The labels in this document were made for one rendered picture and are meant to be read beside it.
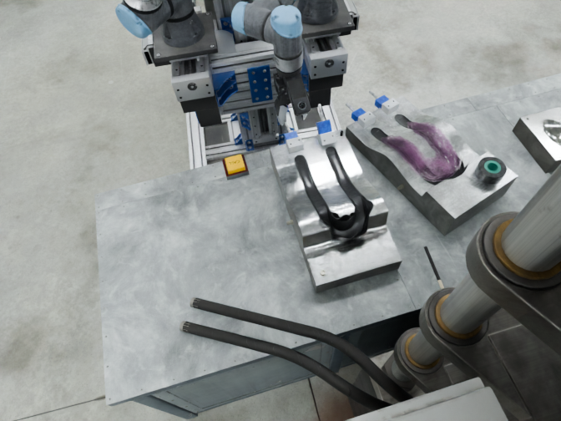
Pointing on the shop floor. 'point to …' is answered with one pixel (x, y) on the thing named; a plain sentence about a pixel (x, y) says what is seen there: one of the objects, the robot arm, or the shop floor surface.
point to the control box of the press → (444, 406)
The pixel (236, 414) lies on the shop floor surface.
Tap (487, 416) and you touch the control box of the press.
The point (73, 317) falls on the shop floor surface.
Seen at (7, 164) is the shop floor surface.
